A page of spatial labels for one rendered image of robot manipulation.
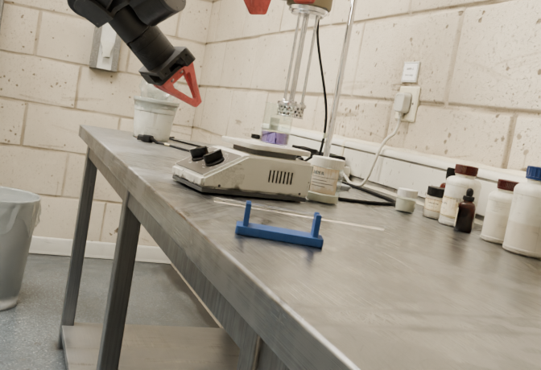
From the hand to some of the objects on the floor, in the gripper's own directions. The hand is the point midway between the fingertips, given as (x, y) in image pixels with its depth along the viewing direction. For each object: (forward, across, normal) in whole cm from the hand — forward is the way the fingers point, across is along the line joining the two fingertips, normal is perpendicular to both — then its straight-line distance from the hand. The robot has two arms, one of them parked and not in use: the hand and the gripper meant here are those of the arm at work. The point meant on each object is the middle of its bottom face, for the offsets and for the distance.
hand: (195, 100), depth 110 cm
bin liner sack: (+50, -157, -75) cm, 181 cm away
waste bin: (+51, -157, -76) cm, 182 cm away
